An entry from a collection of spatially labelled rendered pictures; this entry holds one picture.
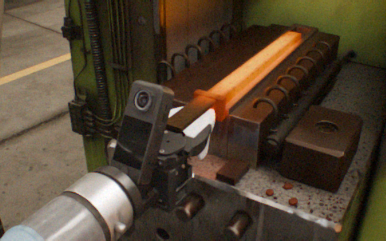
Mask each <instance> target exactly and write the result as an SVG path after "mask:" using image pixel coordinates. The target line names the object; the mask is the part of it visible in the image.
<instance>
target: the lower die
mask: <svg viewBox="0 0 386 241"><path fill-rule="evenodd" d="M295 27H302V28H306V29H311V30H310V31H309V32H308V33H307V34H306V35H305V36H304V37H303V38H302V39H301V40H300V41H298V42H297V43H296V44H295V45H294V46H292V47H291V48H290V49H289V50H288V51H286V52H285V53H284V54H283V55H282V57H280V58H279V59H278V60H277V61H276V62H274V63H273V64H272V65H270V66H269V67H268V68H267V69H266V70H265V71H264V72H263V73H262V74H261V75H260V76H258V77H256V79H254V81H252V82H251V83H250V85H248V87H245V88H244V89H243V90H242V91H241V92H239V94H238V95H237V96H236V97H234V98H233V99H232V100H231V101H230V102H228V104H227V105H225V118H224V119H223V120H222V121H219V120H215V122H214V127H213V129H212V132H211V134H210V141H209V146H208V153H211V154H213V155H218V156H220V157H224V158H226V159H230V158H231V157H233V158H235V159H240V160H241V161H243V162H244V161H245V162H246V163H249V164H250V167H253V168H256V167H257V166H258V165H259V164H260V162H262V160H263V159H264V158H265V156H266V155H267V154H265V153H264V152H263V147H262V144H263V140H264V139H265V137H266V136H267V135H268V133H269V132H270V128H271V127H272V123H273V108H272V106H271V105H270V104H267V103H266V102H260V103H259V104H258V106H257V108H253V102H254V101H255V100H256V99H257V98H261V97H266V98H270V99H272V100H273V101H274V103H275V104H276V106H277V109H278V114H277V124H278V122H279V120H280V119H281V117H282V114H283V113H284V106H285V95H284V94H283V93H282V92H280V90H276V89H274V90H272V91H271V92H270V94H269V96H266V95H265V91H266V90H267V88H268V87H270V86H273V85H278V86H281V87H284V88H285V89H286V90H287V92H288V94H289V107H288V110H289V109H290V108H291V106H292V102H293V101H294V94H295V88H296V86H295V84H294V82H293V81H292V80H290V79H289V78H284V79H282V81H281V83H280V84H276V83H277V79H278V78H279V77H280V76H281V75H284V74H287V70H288V69H289V67H290V66H292V65H294V64H296V61H297V59H298V58H299V57H301V56H304V54H305V52H306V50H308V48H309V49H310V48H312V45H313V43H314V42H316V41H319V40H324V41H326V42H327V43H329V44H330V46H331V49H332V52H331V57H330V61H333V60H336V57H337V51H338V45H339V40H340V36H337V35H334V34H330V33H322V32H318V28H316V27H312V26H307V25H300V24H293V25H292V26H291V27H286V26H284V25H278V24H274V23H272V24H271V25H270V26H267V27H265V26H262V25H254V24H253V25H252V26H250V27H248V28H247V30H246V31H242V32H241V33H239V34H237V37H235V38H234V37H233V38H231V39H230V40H229V41H227V44H226V45H225V46H223V45H221V46H219V47H217V48H216V50H215V51H213V52H210V53H209V54H207V55H205V56H204V59H203V60H202V61H200V60H197V61H195V62H194V63H193V64H192V65H191V66H190V68H187V69H186V68H185V69H184V70H182V71H181V72H179V73H177V74H176V78H175V79H172V78H170V79H168V80H166V81H165V82H164V83H162V85H161V86H165V87H167V88H170V89H172V90H173V92H174V100H173V104H172V108H171V109H174V108H180V107H183V106H186V105H187V104H189V102H190V101H192V100H193V99H194V92H195V91H196V90H203V91H207V92H208V91H209V90H210V89H211V88H213V87H214V86H216V85H217V84H218V83H219V82H220V81H222V80H223V79H225V78H226V77H227V76H229V75H230V74H231V73H232V72H234V71H235V70H236V69H238V68H240V67H241V66H242V65H243V64H245V63H246V62H248V60H250V59H251V58H252V57H254V56H255V55H257V54H258V53H259V52H260V51H263V50H264V49H265V48H266V47H268V46H269V44H271V43H272V42H274V41H275V40H276V39H277V38H280V37H281V36H282V35H283V34H285V33H286V32H288V31H291V30H292V29H293V28H295ZM316 48H318V49H319V50H321V51H322V52H323V53H324V65H325V64H326V61H327V55H328V48H327V47H326V46H325V45H324V44H318V45H317V46H316ZM308 56H310V57H312V58H314V59H315V61H316V63H317V71H316V77H317V76H318V72H319V71H320V62H321V56H320V54H319V53H318V52H310V53H309V54H308ZM300 66H302V67H305V69H307V71H308V73H309V80H308V87H309V85H310V82H311V80H312V74H313V69H314V66H313V64H312V62H311V61H310V60H302V61H301V62H300ZM323 68H324V67H323ZM290 75H292V76H294V77H295V79H296V80H297V81H298V83H299V85H300V93H299V98H300V96H301V95H302V91H303V90H304V82H305V74H304V72H303V71H301V70H300V69H293V70H292V71H291V73H290ZM298 100H299V99H298Z"/></svg>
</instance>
